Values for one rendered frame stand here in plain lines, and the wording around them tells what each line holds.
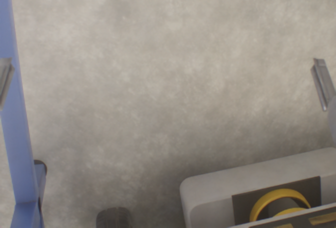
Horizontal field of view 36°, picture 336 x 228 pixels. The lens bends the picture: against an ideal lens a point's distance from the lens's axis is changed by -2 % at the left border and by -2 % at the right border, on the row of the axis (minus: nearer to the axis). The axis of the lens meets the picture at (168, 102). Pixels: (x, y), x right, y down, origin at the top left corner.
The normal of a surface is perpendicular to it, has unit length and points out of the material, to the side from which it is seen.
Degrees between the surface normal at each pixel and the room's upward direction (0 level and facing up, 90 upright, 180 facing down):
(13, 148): 0
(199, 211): 0
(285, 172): 90
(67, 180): 0
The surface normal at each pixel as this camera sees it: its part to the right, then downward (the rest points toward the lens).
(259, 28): 0.13, 0.33
